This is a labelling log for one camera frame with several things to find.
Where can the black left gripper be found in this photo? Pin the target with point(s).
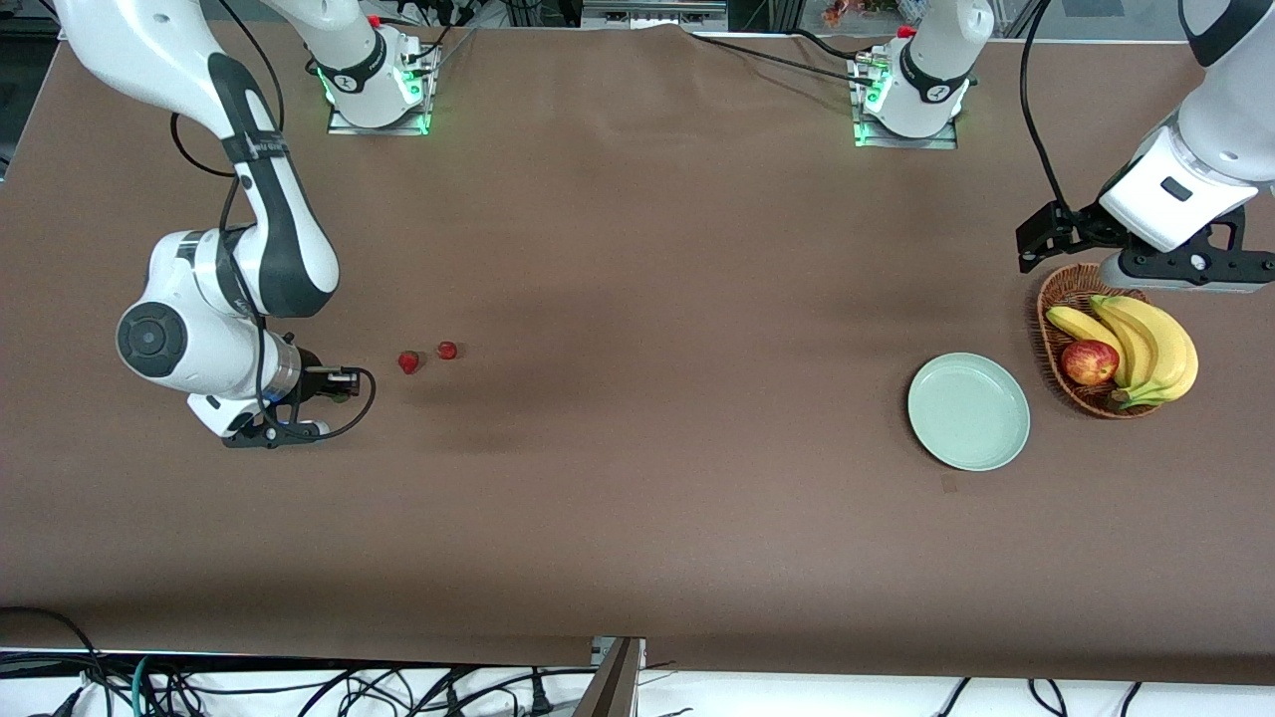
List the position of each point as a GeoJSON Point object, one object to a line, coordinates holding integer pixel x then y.
{"type": "Point", "coordinates": [1080, 230]}

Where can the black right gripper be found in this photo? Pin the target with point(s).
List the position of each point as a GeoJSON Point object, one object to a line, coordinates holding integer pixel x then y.
{"type": "Point", "coordinates": [311, 373]}

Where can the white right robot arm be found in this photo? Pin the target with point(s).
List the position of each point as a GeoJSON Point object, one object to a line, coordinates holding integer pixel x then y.
{"type": "Point", "coordinates": [289, 249]}

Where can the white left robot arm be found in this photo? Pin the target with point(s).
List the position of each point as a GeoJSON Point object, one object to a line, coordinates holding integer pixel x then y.
{"type": "Point", "coordinates": [931, 60]}

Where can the pale green plate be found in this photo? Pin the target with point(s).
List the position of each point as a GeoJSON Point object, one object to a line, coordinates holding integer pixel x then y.
{"type": "Point", "coordinates": [968, 411]}

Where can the brown wicker basket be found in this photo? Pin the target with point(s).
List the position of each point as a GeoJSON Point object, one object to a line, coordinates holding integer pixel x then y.
{"type": "Point", "coordinates": [1071, 289]}

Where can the short yellow banana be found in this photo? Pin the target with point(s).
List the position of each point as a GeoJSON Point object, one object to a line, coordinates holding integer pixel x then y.
{"type": "Point", "coordinates": [1081, 324]}

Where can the red apple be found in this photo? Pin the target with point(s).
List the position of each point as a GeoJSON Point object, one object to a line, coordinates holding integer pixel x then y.
{"type": "Point", "coordinates": [1089, 362]}

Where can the long yellow banana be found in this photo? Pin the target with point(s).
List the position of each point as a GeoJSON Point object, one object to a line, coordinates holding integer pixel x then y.
{"type": "Point", "coordinates": [1180, 358]}

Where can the orange object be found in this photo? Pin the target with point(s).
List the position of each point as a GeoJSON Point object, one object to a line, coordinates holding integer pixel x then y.
{"type": "Point", "coordinates": [845, 12]}

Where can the brown table cover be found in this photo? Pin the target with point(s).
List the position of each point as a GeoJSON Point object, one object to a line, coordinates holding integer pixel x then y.
{"type": "Point", "coordinates": [618, 518]}

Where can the grey device box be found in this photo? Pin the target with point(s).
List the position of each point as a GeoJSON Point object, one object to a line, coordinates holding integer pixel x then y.
{"type": "Point", "coordinates": [652, 12]}

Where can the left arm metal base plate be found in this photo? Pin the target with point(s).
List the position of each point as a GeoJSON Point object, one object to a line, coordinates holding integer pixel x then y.
{"type": "Point", "coordinates": [946, 142]}

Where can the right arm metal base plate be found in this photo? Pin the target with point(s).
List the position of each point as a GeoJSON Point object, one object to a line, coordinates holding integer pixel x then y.
{"type": "Point", "coordinates": [344, 126]}

